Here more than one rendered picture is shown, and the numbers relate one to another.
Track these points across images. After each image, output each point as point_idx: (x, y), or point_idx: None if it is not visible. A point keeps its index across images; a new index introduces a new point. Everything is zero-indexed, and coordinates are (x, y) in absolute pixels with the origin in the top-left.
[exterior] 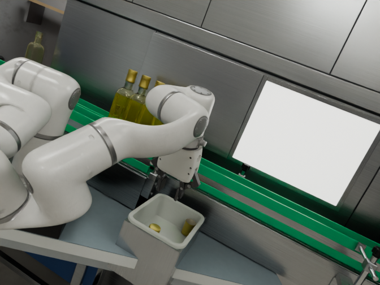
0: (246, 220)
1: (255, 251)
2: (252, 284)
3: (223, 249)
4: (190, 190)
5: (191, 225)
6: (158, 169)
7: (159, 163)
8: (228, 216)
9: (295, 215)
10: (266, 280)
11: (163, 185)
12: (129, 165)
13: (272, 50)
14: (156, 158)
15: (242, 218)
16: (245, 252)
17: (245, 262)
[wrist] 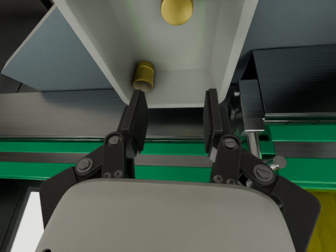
0: (83, 132)
1: (65, 101)
2: (22, 54)
3: (100, 81)
4: (178, 134)
5: (136, 79)
6: (252, 174)
7: (274, 236)
8: (109, 125)
9: (26, 170)
10: (29, 74)
11: (204, 118)
12: (316, 122)
13: None
14: (301, 236)
15: (89, 132)
16: (78, 94)
17: (69, 81)
